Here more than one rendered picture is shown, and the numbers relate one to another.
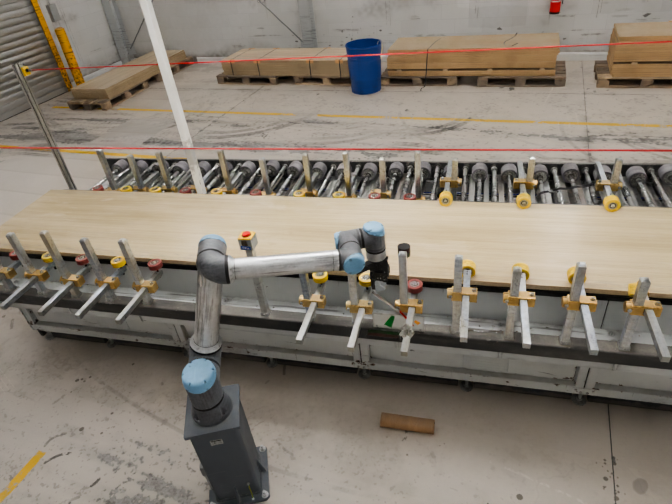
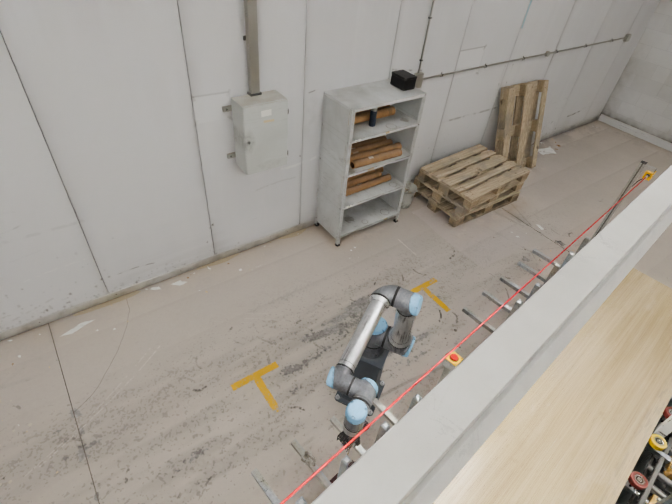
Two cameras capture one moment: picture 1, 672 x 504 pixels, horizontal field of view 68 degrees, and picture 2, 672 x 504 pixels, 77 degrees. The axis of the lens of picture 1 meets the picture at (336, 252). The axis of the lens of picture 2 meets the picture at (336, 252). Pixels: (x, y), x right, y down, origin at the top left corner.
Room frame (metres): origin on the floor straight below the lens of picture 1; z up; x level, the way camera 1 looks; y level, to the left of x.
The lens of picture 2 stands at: (2.02, -1.05, 3.04)
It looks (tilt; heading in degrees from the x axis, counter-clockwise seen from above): 42 degrees down; 116
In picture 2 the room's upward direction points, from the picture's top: 7 degrees clockwise
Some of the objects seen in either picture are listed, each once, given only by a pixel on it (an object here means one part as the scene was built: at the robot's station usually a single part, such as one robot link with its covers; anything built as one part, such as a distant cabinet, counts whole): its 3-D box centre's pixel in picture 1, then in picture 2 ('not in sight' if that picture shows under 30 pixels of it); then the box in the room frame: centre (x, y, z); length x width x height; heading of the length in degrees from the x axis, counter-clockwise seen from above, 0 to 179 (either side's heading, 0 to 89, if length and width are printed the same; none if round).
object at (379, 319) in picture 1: (398, 322); not in sight; (1.81, -0.26, 0.75); 0.26 x 0.01 x 0.10; 72
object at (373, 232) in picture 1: (373, 237); (355, 415); (1.78, -0.17, 1.30); 0.10 x 0.09 x 0.12; 94
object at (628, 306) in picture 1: (642, 307); not in sight; (1.51, -1.27, 0.95); 0.14 x 0.06 x 0.05; 72
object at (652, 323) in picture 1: (653, 326); not in sight; (1.40, -1.25, 0.95); 0.37 x 0.03 x 0.03; 162
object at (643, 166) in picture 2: not in sight; (612, 221); (2.73, 2.36, 1.20); 0.15 x 0.12 x 1.00; 72
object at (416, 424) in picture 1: (407, 423); not in sight; (1.73, -0.28, 0.04); 0.30 x 0.08 x 0.08; 72
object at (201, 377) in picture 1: (202, 382); (375, 331); (1.55, 0.68, 0.79); 0.17 x 0.15 x 0.18; 4
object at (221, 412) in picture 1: (209, 402); (371, 343); (1.54, 0.68, 0.65); 0.19 x 0.19 x 0.10
